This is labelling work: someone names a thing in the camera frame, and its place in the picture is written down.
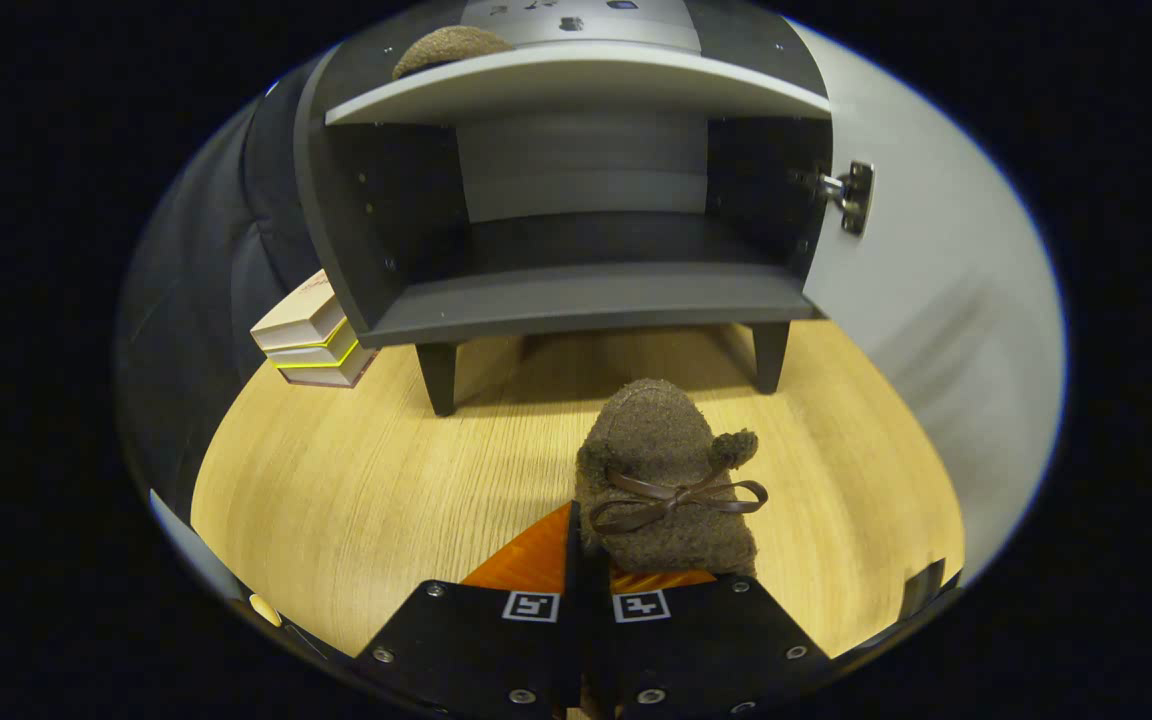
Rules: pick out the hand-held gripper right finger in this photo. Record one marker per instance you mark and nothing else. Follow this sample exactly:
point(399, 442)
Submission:
point(706, 640)

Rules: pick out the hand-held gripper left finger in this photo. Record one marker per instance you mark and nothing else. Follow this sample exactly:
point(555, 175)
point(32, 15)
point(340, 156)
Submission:
point(476, 640)

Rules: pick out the brown fuzzy shoe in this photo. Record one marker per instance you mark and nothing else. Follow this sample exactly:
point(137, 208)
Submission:
point(451, 48)
point(661, 440)

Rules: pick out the dark grey shoe cabinet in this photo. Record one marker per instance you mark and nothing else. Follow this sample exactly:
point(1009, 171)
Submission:
point(576, 300)

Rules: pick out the metal door hinge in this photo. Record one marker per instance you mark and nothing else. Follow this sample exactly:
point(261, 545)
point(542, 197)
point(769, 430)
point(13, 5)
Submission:
point(854, 195)

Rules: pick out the brown cover book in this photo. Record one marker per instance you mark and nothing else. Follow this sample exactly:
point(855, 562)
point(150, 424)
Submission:
point(336, 372)

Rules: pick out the yellow cover book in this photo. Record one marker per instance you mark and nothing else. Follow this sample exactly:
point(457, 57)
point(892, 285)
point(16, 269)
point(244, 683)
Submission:
point(321, 352)

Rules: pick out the black backdrop cloth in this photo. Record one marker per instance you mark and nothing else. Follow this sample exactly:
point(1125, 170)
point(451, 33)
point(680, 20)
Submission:
point(196, 300)

